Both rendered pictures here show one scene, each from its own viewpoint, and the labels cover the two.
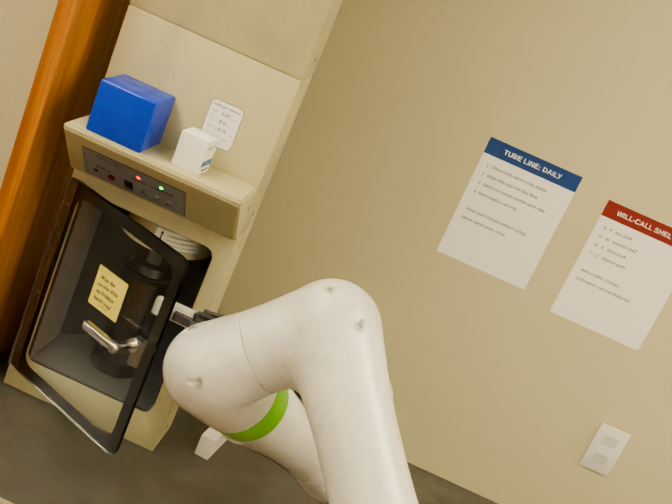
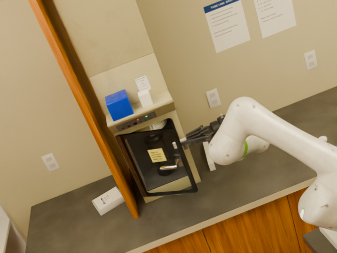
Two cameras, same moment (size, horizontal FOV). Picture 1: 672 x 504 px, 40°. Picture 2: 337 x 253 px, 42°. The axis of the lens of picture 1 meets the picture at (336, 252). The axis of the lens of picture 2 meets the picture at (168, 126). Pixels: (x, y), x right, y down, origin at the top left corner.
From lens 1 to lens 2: 0.64 m
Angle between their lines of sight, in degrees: 11
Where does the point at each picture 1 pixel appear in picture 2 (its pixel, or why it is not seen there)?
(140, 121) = (126, 105)
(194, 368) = (223, 153)
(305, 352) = (247, 125)
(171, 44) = (110, 77)
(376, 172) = (180, 48)
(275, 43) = (138, 49)
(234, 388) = (236, 148)
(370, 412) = (277, 124)
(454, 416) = (262, 91)
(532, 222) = (236, 19)
